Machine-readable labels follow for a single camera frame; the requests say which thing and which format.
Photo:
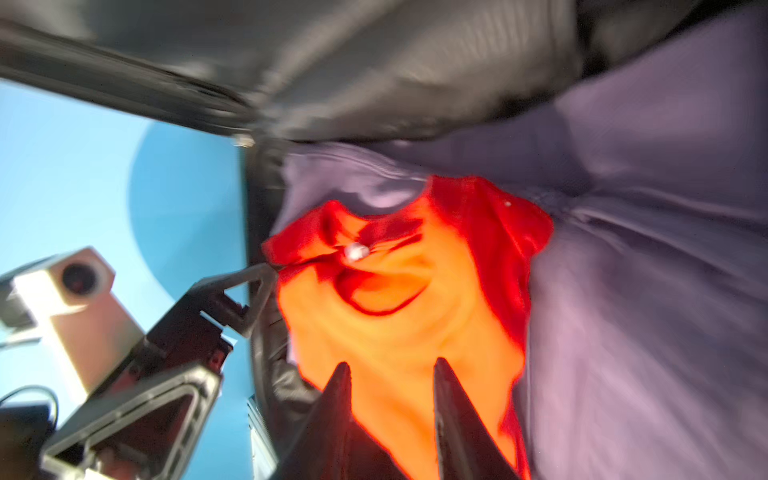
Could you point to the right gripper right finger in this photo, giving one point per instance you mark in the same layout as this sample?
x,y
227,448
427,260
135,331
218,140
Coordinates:
x,y
465,448

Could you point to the red t-shirt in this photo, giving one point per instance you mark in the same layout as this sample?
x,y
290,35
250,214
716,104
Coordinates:
x,y
447,276

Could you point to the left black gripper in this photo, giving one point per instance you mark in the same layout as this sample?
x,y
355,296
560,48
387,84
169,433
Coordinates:
x,y
143,422

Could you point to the purple pants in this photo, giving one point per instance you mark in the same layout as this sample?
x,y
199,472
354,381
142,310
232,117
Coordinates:
x,y
648,346

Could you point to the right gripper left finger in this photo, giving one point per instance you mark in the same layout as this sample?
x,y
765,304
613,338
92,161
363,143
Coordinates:
x,y
317,437

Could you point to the open black white suitcase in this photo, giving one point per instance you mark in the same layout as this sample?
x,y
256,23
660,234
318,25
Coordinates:
x,y
302,71

